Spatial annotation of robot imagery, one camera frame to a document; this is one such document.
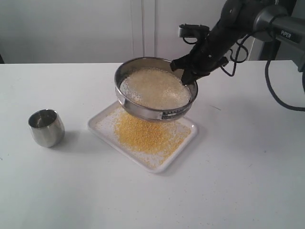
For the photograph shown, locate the white cabinet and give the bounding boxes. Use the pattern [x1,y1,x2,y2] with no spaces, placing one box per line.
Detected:
[0,0,224,63]

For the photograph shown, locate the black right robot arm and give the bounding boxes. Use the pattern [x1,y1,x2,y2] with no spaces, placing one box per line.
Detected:
[170,0,305,84]

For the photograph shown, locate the yellow and white grain mix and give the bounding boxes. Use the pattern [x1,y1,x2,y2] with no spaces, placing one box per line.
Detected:
[120,68,191,110]

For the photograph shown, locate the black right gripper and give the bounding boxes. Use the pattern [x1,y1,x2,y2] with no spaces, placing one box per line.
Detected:
[170,33,229,85]

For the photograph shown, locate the stainless steel cup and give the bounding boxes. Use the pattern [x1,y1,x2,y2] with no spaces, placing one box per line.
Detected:
[28,109,65,148]

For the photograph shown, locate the white square plastic tray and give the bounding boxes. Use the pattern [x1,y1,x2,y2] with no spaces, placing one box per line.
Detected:
[88,102,198,173]

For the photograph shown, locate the round stainless steel sieve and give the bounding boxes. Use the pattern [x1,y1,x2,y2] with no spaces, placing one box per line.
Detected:
[114,57,198,122]

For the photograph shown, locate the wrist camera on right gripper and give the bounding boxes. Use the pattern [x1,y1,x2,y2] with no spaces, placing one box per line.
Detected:
[178,24,210,45]

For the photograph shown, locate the yellow millet grains on tray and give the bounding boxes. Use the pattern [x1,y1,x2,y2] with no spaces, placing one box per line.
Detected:
[115,111,179,154]

